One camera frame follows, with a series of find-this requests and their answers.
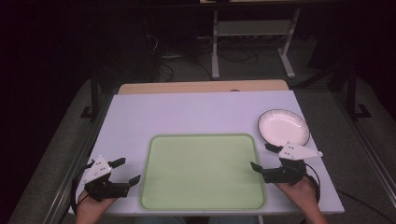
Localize light green tray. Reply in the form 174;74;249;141
138;133;267;211

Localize white metal desk frame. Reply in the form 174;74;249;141
210;7;303;80

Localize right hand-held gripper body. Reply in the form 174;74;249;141
261;140;324;187

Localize black metal stand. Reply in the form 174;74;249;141
79;69;101;122
346;66;373;119

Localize white round plate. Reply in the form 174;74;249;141
257;108;311;147

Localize black floor cable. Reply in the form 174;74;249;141
335;188;396;224

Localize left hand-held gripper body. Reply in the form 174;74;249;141
80;155;130;203

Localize wooden table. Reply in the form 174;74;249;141
117;79;290;95

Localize person's right hand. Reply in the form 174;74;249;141
275;175;321;217

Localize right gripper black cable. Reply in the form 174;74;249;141
304;162;322;204

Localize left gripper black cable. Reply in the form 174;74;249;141
70;161;94;217

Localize person's left hand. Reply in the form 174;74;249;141
75;189;119;224

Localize white table board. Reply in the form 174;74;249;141
67;90;346;217

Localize black floor cables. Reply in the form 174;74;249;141
144;34;261;82

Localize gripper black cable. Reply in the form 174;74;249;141
70;161;94;217
304;162;322;204

